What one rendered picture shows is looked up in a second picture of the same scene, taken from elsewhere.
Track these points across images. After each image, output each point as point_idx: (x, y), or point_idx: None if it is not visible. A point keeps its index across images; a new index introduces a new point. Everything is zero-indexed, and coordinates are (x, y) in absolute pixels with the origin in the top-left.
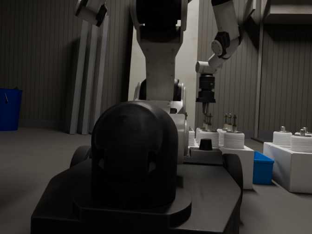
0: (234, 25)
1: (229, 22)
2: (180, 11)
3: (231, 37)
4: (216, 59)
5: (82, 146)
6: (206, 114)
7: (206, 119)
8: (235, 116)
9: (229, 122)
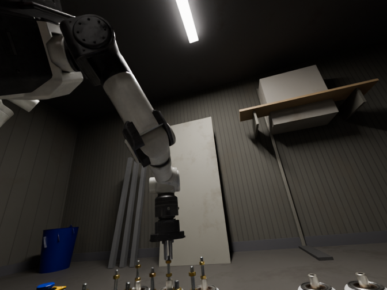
0: (138, 109)
1: (126, 104)
2: None
3: (139, 128)
4: (151, 170)
5: None
6: (169, 263)
7: (151, 282)
8: (175, 288)
9: (191, 286)
